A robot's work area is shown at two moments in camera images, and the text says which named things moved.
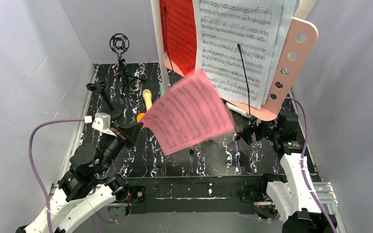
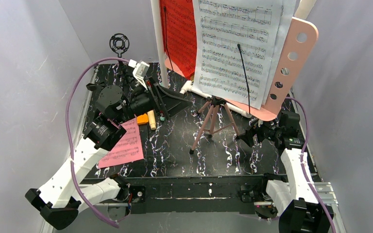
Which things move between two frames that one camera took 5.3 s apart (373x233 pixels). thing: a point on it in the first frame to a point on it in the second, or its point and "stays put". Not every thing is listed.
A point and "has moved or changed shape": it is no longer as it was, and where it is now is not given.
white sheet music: x=236 y=43 stays put
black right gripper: x=261 y=131 stays put
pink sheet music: x=193 y=113 has moved or changed shape
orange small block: x=139 y=116 stays put
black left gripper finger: x=132 y=132 to x=168 y=102
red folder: x=179 y=33 stays put
